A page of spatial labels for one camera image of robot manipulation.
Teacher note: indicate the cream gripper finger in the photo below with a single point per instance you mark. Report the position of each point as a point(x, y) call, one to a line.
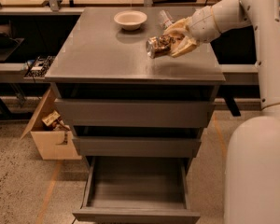
point(181, 27)
point(186, 45)

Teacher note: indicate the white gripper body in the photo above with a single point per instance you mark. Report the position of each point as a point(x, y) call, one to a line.
point(203, 25)

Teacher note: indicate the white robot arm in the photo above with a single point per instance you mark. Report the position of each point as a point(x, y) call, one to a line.
point(252, 176)

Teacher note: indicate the grey drawer cabinet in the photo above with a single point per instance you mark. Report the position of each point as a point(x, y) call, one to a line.
point(100, 61)

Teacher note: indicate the grey top drawer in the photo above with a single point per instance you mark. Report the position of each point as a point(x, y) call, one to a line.
point(119, 113)

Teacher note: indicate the grey drawer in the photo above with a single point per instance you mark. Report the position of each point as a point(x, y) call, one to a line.
point(119, 113)
point(130, 190)
point(136, 147)

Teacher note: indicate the grey middle drawer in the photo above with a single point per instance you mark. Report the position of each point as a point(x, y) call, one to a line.
point(136, 147)

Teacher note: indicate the grey bottom drawer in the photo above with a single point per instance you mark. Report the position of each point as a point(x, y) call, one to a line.
point(130, 190)

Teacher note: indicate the clear plastic water bottle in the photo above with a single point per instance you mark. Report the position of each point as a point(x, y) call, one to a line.
point(165, 19)

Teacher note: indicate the white paper bowl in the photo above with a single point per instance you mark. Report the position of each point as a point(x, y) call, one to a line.
point(130, 20)

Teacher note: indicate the black white notebook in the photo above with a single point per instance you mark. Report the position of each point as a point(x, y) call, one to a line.
point(39, 66)

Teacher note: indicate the snack package in box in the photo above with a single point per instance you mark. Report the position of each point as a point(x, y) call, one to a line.
point(50, 118)

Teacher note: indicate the cardboard box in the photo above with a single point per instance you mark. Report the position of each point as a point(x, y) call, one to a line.
point(55, 144)

